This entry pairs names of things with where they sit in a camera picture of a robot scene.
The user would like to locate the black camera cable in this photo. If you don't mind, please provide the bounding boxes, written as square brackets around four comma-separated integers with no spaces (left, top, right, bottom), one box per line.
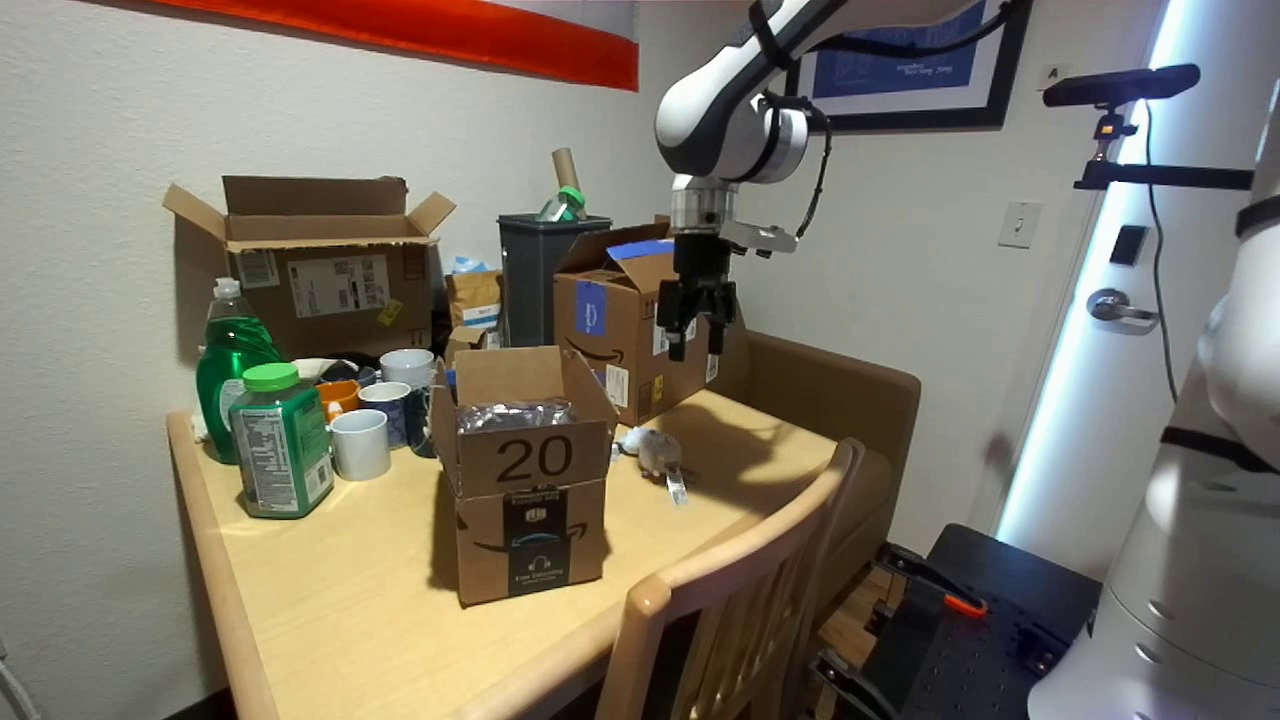
[1134,183,1184,403]

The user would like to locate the white door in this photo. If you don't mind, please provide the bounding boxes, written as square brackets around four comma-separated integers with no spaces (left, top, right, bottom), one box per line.
[997,0,1250,554]

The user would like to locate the green plastic item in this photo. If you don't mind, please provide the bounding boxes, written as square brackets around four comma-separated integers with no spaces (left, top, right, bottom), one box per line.
[535,183,593,223]

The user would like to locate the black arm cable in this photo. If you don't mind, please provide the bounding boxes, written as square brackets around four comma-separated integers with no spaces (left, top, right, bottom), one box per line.
[744,0,1037,243]

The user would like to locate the plain white mug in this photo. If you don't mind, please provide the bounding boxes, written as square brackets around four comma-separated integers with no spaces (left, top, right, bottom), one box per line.
[322,403,395,483]

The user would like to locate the black camera on stand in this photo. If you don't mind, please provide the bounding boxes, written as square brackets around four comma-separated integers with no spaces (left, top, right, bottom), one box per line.
[1039,61,1256,194]

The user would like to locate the small cardboard box marked 20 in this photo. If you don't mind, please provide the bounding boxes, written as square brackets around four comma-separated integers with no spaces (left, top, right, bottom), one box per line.
[426,342,624,614]

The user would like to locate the green lidded jar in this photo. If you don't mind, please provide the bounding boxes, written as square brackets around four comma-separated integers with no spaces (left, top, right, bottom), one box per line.
[229,362,336,520]

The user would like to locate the framed blue picture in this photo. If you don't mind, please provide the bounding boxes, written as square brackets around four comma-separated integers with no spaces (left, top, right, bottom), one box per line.
[782,0,1037,137]

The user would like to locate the white mug blue band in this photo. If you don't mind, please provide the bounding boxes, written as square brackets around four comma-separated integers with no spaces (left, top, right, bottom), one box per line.
[376,346,441,398]

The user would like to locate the black robot cart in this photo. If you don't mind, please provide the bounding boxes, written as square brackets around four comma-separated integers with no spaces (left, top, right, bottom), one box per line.
[813,520,1111,720]

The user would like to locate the green dish soap bottle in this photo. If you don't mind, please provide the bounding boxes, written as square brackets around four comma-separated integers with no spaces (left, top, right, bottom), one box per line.
[193,273,290,470]

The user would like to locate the white light switch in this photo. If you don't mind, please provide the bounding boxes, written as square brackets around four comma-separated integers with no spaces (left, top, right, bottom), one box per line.
[997,195,1048,253]

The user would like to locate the large cardboard box blue tape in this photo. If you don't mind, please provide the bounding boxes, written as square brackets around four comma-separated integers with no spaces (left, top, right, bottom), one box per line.
[549,216,752,430]

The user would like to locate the black door lock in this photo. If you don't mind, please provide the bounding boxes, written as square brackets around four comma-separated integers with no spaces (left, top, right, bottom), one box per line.
[1106,222,1152,270]

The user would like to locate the wooden chair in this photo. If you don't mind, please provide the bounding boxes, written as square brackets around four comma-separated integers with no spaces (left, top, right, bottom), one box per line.
[710,328,923,536]
[593,437,896,720]

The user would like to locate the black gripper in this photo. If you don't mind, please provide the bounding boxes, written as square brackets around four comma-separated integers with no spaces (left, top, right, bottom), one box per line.
[657,175,749,363]

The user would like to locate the orange mug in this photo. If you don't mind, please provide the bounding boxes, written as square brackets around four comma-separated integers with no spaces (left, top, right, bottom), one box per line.
[315,377,368,419]

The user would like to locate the wooden chair right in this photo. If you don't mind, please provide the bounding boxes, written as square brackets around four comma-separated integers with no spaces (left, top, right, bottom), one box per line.
[710,328,923,536]

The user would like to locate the open brown cardboard box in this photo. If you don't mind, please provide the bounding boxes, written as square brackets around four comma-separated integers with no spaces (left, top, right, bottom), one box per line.
[158,173,461,362]

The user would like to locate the metal door handle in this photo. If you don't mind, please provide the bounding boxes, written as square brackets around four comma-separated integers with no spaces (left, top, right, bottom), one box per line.
[1084,286,1161,331]

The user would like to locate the red wall banner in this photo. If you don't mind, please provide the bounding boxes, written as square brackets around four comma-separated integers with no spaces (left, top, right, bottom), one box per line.
[92,0,643,97]

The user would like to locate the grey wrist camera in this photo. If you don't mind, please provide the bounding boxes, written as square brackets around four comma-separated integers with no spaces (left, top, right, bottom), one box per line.
[714,216,803,259]

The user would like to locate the black trash bin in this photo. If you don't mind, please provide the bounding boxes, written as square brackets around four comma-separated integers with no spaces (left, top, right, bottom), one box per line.
[494,211,615,352]

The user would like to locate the dark mug white rim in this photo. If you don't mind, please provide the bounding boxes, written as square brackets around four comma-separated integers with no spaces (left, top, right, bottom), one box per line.
[355,381,423,454]

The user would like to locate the orange handled clamp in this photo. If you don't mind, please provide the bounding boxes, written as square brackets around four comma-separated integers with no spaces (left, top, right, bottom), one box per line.
[935,587,991,630]

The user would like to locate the cardboard tube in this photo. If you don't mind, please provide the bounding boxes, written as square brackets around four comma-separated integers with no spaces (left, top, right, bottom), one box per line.
[549,145,593,203]

